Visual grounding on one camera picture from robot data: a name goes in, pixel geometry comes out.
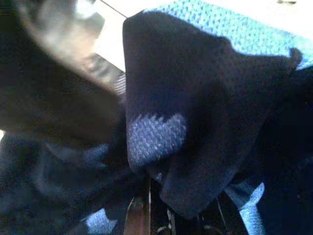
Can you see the round black washing machine door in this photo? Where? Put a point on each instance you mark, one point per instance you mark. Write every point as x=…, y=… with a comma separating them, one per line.
x=49, y=98

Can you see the navy blue knit garment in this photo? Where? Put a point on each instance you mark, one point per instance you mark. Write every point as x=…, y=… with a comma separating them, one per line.
x=195, y=85

